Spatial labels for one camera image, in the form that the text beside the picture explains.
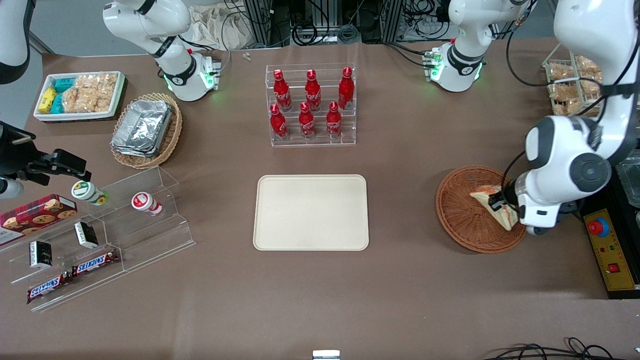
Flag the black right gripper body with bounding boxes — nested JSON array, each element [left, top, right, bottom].
[[0, 145, 56, 181]]

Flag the triangular sandwich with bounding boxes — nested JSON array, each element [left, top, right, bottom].
[[470, 185, 519, 232]]

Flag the brown round wicker basket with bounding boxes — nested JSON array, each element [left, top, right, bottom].
[[436, 165, 527, 254]]

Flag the white rectangular snack tray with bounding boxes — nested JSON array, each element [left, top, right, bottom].
[[33, 71, 126, 122]]

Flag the aluminium foil tray stack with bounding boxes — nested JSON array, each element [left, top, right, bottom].
[[111, 100, 173, 158]]

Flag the light oval wicker basket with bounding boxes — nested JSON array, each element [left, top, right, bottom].
[[110, 92, 183, 170]]

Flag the beige plastic tray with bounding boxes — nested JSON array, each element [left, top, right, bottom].
[[253, 174, 370, 251]]

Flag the green lid yogurt cup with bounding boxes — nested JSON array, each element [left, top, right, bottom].
[[71, 180, 110, 207]]

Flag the yellow snack packet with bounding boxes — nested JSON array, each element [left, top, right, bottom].
[[39, 87, 57, 113]]

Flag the red plaid cookie box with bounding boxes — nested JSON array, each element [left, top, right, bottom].
[[0, 194, 78, 246]]

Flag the small black white box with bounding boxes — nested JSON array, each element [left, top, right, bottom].
[[74, 221, 100, 249], [29, 240, 54, 270]]

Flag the clear rice cracker bag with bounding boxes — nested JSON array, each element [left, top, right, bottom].
[[62, 74, 118, 113]]

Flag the red lid yogurt cup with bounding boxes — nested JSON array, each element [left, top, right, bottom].
[[131, 192, 164, 217]]

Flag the yellow emergency stop box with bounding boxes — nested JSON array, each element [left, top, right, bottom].
[[582, 197, 640, 301]]

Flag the clear acrylic stepped stand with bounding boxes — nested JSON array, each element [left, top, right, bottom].
[[97, 166, 196, 275], [0, 197, 126, 313]]

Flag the brown Snickers bar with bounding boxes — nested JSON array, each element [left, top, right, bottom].
[[71, 249, 121, 277], [26, 272, 73, 304]]

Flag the clear plastic container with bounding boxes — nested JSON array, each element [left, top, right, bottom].
[[615, 150, 640, 211]]

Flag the clear cracker snack bag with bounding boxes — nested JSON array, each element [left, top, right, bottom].
[[575, 55, 602, 96], [547, 82, 581, 102], [548, 62, 576, 82]]

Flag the clear acrylic snack bin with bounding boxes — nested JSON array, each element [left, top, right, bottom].
[[542, 42, 607, 118]]

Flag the red cola bottle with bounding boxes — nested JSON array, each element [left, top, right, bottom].
[[298, 101, 317, 140], [326, 101, 343, 140], [273, 69, 292, 112], [305, 69, 322, 112], [338, 66, 355, 111], [270, 103, 289, 141]]

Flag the clear acrylic bottle rack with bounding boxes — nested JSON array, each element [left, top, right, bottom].
[[265, 62, 357, 147]]

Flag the beige cloth bag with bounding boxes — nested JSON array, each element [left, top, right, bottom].
[[190, 5, 247, 51]]

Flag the metal equipment rack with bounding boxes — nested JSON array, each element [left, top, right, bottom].
[[242, 0, 416, 48]]

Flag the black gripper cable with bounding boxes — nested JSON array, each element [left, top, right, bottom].
[[501, 150, 530, 195]]

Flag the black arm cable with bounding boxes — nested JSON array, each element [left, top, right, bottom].
[[505, 10, 557, 88]]

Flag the black floor cables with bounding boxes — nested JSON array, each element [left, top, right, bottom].
[[485, 337, 640, 360]]

